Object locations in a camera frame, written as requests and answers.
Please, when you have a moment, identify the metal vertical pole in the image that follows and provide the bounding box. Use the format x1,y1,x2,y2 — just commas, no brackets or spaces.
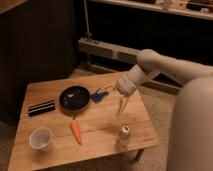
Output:
83,0,92,41

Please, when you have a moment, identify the black striped eraser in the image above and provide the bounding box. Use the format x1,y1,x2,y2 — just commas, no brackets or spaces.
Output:
28,101,55,117

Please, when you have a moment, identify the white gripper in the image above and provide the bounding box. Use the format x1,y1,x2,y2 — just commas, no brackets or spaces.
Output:
95,65,147,115

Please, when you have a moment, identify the wooden shelf beam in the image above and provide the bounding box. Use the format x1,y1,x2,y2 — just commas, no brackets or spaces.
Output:
78,37,213,84

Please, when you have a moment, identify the black round pan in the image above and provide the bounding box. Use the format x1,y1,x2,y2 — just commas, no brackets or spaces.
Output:
59,86,90,111

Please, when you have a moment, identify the blue rectangular sponge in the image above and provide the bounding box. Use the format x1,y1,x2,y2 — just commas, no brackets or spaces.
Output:
91,89,108,103

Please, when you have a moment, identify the orange carrot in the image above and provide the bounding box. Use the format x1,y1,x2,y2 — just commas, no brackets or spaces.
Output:
71,120,82,145

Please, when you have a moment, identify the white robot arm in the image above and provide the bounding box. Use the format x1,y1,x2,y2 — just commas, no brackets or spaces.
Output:
114,49,213,171

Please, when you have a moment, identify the small beige bottle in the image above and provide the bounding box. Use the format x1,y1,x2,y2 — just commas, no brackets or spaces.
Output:
115,126,130,151

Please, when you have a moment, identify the white ceramic cup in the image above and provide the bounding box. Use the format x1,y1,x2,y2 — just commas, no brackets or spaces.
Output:
29,127,54,152

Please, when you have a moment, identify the wooden folding table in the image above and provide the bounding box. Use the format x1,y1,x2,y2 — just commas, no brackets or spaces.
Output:
8,73,159,171

